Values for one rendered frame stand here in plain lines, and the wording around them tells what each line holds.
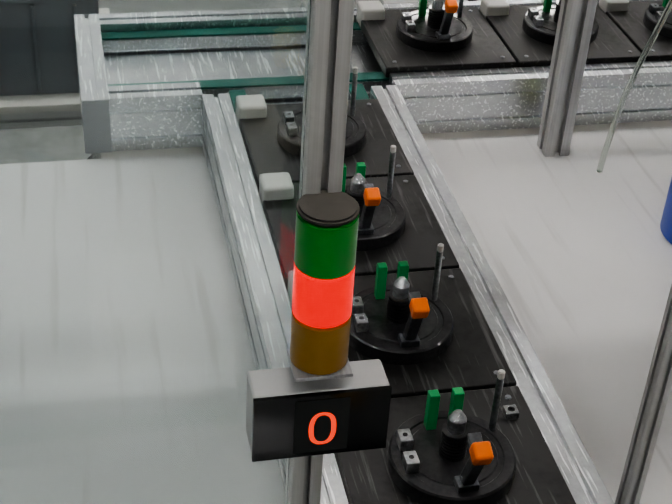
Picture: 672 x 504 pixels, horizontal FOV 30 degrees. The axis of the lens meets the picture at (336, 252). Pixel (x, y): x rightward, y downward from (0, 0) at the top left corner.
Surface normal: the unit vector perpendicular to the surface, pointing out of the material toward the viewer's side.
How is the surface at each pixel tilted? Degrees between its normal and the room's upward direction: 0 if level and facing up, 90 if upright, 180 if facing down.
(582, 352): 0
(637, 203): 0
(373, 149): 0
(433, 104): 90
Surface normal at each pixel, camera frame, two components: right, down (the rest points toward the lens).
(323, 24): 0.20, 0.57
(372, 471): 0.06, -0.82
